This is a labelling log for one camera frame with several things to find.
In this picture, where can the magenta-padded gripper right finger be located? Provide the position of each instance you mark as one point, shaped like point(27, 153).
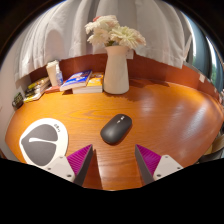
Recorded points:
point(166, 164)

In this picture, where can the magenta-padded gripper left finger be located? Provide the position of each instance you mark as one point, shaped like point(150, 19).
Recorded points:
point(61, 165)

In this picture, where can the black computer mouse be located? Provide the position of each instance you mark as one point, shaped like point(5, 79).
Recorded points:
point(115, 129)

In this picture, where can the round white grey mouse pad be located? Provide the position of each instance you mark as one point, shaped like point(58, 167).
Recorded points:
point(40, 143)

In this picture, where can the white yellow book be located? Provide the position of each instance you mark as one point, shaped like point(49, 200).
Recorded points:
point(32, 96)

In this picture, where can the red book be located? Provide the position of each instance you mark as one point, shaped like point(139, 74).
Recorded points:
point(51, 89)

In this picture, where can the green black mug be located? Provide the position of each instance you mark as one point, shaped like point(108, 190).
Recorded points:
point(17, 100)

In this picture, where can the yellow covered book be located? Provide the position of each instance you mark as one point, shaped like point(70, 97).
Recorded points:
point(39, 82)

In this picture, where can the blue book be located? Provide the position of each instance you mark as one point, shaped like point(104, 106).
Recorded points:
point(76, 80)

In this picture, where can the yellow orange book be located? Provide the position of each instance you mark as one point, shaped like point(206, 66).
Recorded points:
point(95, 83)

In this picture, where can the cream tumbler cup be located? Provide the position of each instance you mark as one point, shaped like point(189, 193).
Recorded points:
point(51, 73)

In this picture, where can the white ceramic jug vase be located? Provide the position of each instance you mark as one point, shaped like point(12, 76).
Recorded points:
point(116, 73)

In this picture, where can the dark framed window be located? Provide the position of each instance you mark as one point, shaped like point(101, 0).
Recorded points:
point(203, 50)

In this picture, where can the white curtain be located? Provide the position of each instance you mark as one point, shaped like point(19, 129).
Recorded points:
point(60, 30)

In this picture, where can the white flower bouquet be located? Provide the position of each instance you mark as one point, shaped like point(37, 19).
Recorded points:
point(113, 31)

